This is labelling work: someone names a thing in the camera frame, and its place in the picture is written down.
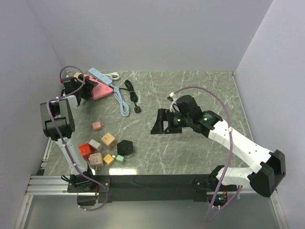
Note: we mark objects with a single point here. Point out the small pink plug adapter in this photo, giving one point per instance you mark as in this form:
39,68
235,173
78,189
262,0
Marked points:
97,126

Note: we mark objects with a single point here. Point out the beige red power strip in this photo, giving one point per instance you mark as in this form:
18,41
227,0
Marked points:
76,75

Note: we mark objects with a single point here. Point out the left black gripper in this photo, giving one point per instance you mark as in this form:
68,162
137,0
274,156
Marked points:
88,86

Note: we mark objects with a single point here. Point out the red cube plug adapter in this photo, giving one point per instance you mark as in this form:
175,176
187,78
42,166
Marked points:
85,150

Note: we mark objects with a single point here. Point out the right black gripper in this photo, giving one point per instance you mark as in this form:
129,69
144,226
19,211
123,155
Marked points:
165,114

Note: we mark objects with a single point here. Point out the orange cube adapter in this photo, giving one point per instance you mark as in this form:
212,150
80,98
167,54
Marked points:
109,140

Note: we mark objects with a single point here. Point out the aluminium rail frame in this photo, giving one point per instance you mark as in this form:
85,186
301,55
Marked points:
228,207

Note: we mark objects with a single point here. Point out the green plug adapter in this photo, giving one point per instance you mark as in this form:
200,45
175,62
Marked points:
119,158

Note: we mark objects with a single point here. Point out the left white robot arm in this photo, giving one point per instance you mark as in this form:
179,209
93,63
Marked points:
58,124

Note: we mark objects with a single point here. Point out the yellow plug adapter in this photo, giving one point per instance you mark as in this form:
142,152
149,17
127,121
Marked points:
109,159

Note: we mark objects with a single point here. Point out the white charger plug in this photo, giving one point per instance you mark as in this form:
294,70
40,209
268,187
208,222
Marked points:
95,145

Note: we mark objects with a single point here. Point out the pink power strip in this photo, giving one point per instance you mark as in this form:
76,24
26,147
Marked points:
100,90

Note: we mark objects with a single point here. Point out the blue power strip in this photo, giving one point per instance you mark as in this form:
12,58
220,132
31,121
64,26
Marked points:
125,111

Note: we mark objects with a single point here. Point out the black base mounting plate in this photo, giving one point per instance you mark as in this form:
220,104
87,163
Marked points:
148,187

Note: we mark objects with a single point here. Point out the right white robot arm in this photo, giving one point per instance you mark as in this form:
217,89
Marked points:
265,169

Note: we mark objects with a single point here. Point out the black cube adapter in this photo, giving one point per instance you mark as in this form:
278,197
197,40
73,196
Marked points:
125,148

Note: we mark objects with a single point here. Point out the beige pink cube adapter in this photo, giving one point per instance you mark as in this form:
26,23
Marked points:
96,161

